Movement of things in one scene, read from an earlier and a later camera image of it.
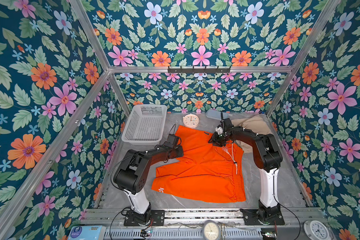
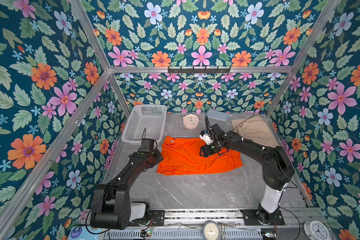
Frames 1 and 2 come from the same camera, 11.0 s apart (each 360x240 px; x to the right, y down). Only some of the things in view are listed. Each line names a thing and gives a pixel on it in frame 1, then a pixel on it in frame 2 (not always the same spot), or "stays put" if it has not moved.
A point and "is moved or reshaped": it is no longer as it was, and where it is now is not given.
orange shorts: x=206 y=172 is moved or reshaped
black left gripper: x=181 y=151 to x=159 y=157
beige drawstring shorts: x=259 y=124 stays put
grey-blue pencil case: x=215 y=114 stays put
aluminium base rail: x=188 y=224 stays put
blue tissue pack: x=87 y=232 stays put
